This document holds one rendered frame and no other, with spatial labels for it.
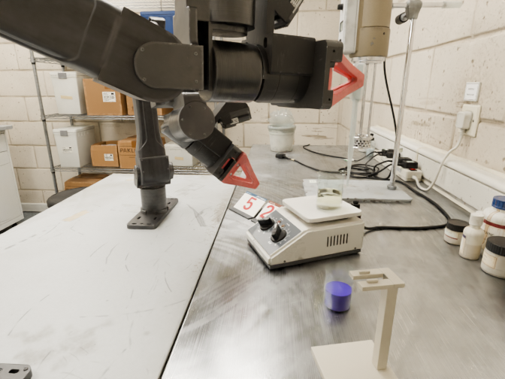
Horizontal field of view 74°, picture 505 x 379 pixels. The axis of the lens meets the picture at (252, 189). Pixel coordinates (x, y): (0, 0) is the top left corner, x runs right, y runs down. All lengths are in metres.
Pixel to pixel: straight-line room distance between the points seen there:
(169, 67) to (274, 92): 0.11
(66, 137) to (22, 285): 2.50
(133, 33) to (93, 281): 0.45
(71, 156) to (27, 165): 0.86
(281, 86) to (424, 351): 0.36
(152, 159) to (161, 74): 0.54
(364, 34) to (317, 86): 0.66
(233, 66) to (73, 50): 0.13
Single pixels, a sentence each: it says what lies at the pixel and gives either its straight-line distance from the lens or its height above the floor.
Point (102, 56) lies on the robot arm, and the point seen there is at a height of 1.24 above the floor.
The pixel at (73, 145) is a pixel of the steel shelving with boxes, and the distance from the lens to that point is 3.12.
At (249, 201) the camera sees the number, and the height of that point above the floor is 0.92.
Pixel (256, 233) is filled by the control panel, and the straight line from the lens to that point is 0.67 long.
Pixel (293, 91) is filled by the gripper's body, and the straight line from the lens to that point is 0.36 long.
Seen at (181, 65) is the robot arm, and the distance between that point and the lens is 0.29.
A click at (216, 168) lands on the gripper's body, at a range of 0.58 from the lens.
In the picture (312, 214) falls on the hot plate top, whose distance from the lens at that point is 0.63.
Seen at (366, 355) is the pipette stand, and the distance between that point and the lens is 0.47.
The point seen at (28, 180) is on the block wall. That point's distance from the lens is 3.99.
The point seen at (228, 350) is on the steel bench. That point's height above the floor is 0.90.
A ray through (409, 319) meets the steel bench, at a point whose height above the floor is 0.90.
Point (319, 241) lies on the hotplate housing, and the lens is 0.63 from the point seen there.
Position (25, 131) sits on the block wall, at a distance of 3.87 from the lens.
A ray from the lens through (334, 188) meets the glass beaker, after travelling 0.63.
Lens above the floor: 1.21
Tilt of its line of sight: 17 degrees down
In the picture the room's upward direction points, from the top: straight up
